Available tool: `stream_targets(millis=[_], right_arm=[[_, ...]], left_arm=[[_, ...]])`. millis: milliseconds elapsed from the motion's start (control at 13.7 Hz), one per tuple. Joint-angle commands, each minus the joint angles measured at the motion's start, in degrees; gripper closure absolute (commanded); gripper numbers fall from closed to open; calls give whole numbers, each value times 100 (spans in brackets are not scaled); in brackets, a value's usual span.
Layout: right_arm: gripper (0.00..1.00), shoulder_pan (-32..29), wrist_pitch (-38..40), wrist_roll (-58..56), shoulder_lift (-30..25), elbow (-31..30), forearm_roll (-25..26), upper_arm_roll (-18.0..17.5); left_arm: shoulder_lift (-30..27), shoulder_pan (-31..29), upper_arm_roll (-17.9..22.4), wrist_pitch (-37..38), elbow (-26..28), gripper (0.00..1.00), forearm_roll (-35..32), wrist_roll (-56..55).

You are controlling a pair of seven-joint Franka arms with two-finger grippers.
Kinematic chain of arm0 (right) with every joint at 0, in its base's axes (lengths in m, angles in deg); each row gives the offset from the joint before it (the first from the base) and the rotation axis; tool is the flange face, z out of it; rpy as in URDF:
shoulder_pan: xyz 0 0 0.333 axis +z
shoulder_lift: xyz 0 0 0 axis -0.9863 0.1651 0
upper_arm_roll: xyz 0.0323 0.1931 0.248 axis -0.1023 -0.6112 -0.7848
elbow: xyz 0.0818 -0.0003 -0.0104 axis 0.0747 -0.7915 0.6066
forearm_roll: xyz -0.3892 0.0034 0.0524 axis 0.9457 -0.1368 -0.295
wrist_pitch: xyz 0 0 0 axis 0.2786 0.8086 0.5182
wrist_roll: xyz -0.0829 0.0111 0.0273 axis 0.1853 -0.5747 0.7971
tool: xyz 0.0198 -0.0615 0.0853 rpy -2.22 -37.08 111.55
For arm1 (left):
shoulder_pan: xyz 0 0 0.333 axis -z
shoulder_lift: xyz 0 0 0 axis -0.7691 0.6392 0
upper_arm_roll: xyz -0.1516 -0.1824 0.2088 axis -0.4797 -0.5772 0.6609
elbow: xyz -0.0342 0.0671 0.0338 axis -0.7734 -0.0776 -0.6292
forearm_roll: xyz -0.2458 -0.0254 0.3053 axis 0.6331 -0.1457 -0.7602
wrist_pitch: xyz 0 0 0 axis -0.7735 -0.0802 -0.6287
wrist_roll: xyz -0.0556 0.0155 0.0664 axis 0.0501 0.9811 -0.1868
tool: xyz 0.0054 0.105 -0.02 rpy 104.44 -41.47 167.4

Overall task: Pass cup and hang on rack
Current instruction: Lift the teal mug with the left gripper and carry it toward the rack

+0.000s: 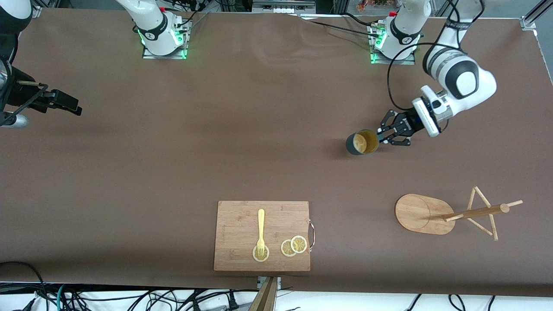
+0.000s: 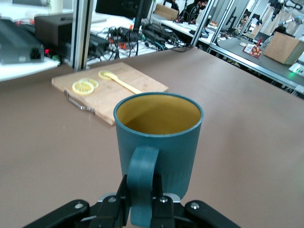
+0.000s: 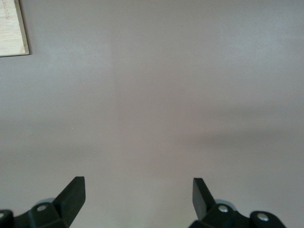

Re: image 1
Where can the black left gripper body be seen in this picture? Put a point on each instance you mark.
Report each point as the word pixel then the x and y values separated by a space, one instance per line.
pixel 406 122

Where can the white power strip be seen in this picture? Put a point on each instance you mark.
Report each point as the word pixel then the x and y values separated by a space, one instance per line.
pixel 283 7

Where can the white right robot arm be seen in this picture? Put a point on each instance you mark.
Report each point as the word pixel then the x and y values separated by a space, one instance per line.
pixel 151 26

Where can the black plug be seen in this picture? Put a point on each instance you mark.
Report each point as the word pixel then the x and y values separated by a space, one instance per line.
pixel 232 300

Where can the yellow plastic fork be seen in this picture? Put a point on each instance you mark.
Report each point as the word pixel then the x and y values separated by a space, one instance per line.
pixel 261 229

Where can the wooden cup rack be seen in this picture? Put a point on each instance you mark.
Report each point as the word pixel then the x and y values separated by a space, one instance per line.
pixel 421 214

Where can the metal bracket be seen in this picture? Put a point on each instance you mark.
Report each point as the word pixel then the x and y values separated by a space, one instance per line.
pixel 260 280

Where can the wooden cutting board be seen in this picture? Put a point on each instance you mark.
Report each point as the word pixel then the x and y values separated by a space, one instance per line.
pixel 242 233

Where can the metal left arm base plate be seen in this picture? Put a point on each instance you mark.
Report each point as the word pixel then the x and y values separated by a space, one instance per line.
pixel 408 61

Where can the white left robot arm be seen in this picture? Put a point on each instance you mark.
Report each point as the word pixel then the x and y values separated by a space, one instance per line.
pixel 466 82

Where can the lemon slice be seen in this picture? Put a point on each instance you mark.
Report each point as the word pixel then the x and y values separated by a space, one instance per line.
pixel 299 244
pixel 286 248
pixel 255 255

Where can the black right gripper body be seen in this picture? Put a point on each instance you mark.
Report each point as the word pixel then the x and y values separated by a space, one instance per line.
pixel 22 94

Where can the wooden post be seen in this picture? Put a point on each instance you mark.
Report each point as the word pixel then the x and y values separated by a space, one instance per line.
pixel 264 298

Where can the brown table cover cloth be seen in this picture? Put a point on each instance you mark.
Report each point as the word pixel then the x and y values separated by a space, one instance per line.
pixel 216 129

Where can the teal cup with yellow inside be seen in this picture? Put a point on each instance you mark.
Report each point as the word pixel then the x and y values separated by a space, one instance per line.
pixel 360 143

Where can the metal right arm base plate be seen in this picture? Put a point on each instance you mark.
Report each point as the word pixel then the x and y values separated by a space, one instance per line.
pixel 149 55

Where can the aluminium frame bar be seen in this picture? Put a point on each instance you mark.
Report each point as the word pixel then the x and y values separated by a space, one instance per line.
pixel 529 19

